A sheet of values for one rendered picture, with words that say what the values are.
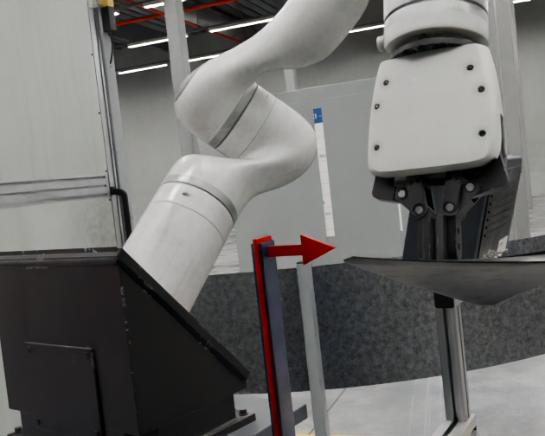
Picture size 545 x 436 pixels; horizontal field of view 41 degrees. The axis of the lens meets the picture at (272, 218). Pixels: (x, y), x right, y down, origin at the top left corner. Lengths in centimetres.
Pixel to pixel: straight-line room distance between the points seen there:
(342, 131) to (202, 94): 568
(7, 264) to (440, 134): 60
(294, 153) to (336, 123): 567
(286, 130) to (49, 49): 152
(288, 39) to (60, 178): 150
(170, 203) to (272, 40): 28
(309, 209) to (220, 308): 451
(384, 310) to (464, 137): 181
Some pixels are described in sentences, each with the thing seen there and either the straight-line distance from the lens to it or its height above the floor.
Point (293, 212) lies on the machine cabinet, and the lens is 689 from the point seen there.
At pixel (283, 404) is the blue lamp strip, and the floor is 106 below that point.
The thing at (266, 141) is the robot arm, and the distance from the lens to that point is 108.
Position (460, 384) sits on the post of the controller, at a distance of 110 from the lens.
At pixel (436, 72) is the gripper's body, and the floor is 130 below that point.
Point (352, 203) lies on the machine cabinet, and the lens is 672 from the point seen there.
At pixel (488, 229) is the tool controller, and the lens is 115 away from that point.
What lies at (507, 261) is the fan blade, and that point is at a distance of 45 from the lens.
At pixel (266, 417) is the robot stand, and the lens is 98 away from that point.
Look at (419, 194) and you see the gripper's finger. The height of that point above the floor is 121.
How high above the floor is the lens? 124
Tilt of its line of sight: 3 degrees down
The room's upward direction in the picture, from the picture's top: 6 degrees counter-clockwise
